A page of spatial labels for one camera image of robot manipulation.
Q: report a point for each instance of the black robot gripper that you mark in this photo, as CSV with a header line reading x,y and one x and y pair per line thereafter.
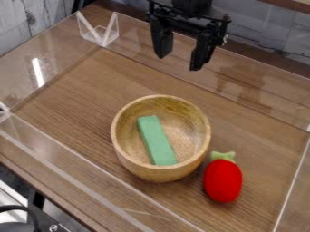
x,y
189,17

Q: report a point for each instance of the red plush strawberry fruit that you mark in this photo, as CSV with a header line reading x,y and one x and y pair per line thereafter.
x,y
222,177

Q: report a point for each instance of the round wooden bowl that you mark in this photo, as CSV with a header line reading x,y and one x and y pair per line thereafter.
x,y
187,129

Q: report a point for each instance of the green rectangular block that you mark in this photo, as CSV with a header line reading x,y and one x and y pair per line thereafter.
x,y
161,152

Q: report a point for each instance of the clear acrylic corner bracket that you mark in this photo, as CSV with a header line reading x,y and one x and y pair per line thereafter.
x,y
99,35

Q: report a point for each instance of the clear acrylic tray wall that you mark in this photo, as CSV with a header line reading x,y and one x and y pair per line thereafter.
x,y
64,86

